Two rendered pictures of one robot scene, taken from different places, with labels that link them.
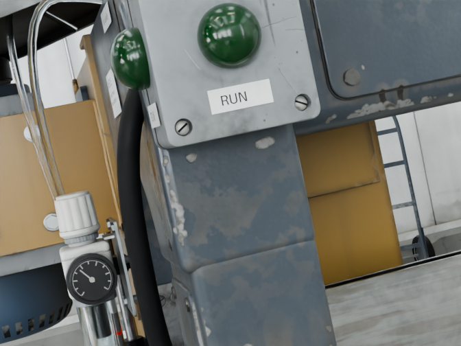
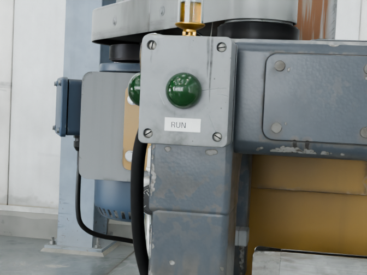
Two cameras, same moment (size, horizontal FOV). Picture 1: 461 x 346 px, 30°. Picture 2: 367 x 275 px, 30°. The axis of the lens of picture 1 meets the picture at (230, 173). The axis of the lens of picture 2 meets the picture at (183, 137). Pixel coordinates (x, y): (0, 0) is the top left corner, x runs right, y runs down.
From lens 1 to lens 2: 26 cm
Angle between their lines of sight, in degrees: 22
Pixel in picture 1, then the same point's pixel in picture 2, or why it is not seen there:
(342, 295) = (294, 259)
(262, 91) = (195, 125)
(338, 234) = (337, 221)
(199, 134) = (155, 139)
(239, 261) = (179, 214)
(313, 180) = (318, 181)
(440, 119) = not seen: outside the picture
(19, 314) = not seen: hidden behind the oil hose
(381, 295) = (320, 268)
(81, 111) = not seen: hidden behind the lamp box
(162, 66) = (144, 97)
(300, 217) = (221, 200)
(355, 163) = (350, 178)
